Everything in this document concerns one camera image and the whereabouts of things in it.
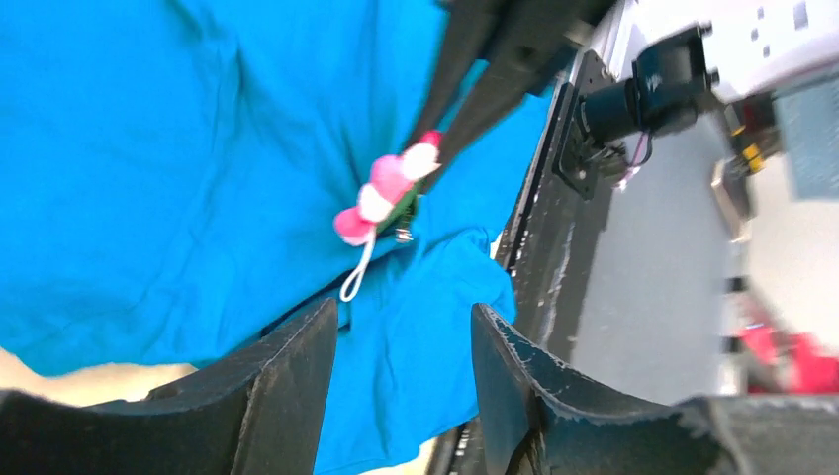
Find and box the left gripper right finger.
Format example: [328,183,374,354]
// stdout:
[471,304,838,474]

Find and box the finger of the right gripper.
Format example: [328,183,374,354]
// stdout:
[407,0,506,145]

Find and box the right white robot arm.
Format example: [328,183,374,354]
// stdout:
[412,0,838,198]

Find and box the pink flower brooch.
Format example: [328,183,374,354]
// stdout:
[333,131,442,302]

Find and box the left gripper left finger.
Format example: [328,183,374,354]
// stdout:
[1,299,337,474]

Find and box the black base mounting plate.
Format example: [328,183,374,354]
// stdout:
[425,48,617,475]

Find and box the blue t-shirt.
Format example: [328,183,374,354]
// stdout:
[1,1,550,474]

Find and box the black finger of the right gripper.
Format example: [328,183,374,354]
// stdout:
[425,40,576,191]

